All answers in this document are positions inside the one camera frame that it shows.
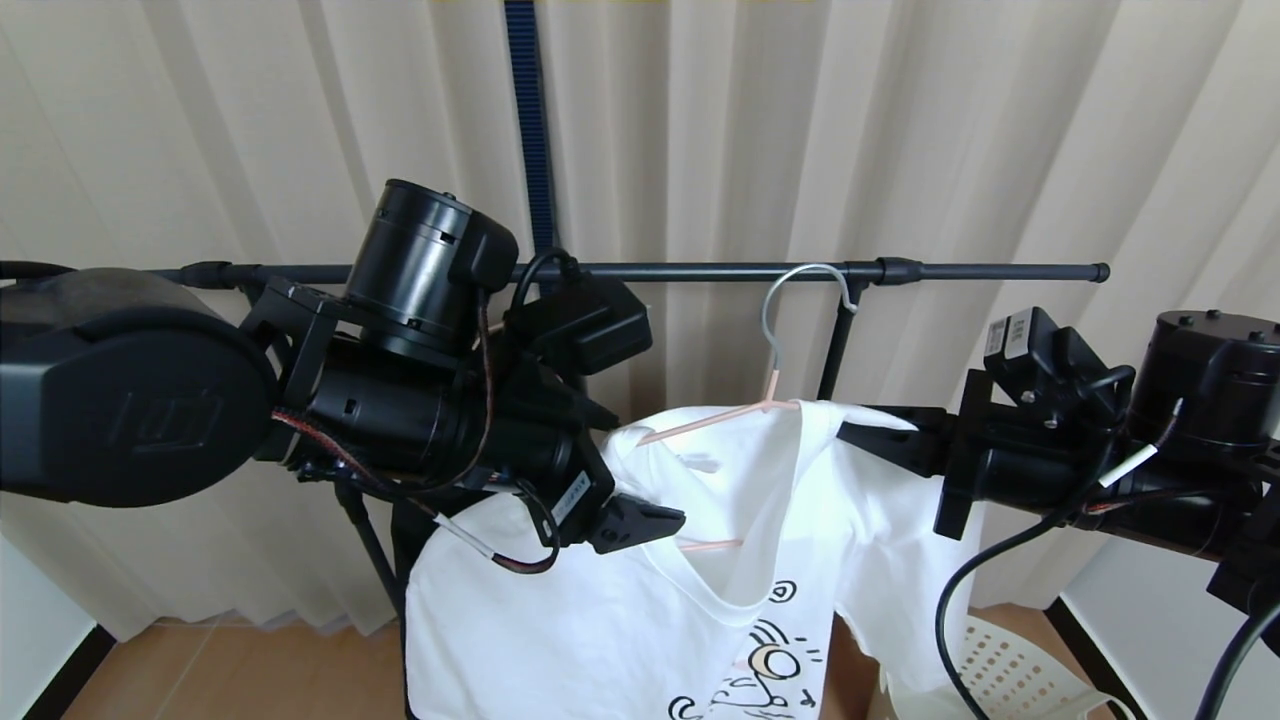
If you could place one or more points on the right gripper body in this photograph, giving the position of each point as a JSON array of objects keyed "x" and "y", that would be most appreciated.
[{"x": 1030, "y": 475}]

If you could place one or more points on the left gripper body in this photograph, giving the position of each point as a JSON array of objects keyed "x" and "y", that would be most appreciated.
[{"x": 540, "y": 440}]

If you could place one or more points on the black shorts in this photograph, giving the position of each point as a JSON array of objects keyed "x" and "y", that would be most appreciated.
[{"x": 415, "y": 525}]

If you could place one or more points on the white garment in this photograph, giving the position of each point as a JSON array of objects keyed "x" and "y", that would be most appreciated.
[{"x": 600, "y": 620}]

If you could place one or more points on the pink clothes hanger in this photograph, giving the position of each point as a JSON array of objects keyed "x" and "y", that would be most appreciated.
[{"x": 770, "y": 330}]

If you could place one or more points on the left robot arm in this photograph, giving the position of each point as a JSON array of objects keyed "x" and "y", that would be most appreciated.
[{"x": 130, "y": 400}]

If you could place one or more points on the white laundry basket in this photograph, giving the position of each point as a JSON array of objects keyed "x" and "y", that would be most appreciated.
[{"x": 1010, "y": 670}]

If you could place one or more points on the black clothes rack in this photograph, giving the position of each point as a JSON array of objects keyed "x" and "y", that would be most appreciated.
[{"x": 750, "y": 271}]

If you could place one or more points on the white curtain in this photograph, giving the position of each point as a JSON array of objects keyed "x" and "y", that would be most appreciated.
[
  {"x": 150, "y": 130},
  {"x": 900, "y": 120}
]

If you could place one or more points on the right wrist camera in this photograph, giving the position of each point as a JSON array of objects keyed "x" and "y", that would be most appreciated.
[{"x": 1050, "y": 365}]

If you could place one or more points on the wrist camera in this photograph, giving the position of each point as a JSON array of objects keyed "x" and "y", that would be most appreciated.
[
  {"x": 590, "y": 325},
  {"x": 1050, "y": 365}
]

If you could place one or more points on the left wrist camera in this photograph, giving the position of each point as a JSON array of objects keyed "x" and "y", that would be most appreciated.
[{"x": 590, "y": 325}]

